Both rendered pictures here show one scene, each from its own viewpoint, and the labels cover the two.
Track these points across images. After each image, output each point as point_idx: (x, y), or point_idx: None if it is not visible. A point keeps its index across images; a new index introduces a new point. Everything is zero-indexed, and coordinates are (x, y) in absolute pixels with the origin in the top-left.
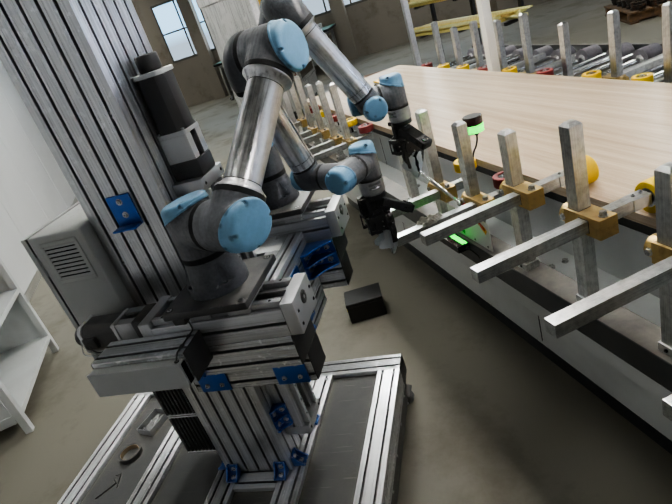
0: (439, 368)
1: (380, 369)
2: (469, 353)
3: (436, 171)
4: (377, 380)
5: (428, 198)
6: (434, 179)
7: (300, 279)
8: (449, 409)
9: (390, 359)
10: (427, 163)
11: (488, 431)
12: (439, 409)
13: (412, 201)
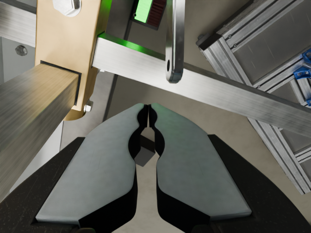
0: (158, 45)
1: (230, 51)
2: (129, 35)
3: (38, 87)
4: (245, 42)
5: (145, 51)
6: (71, 81)
7: None
8: (192, 1)
9: (215, 53)
10: (37, 145)
11: None
12: (195, 9)
13: (196, 77)
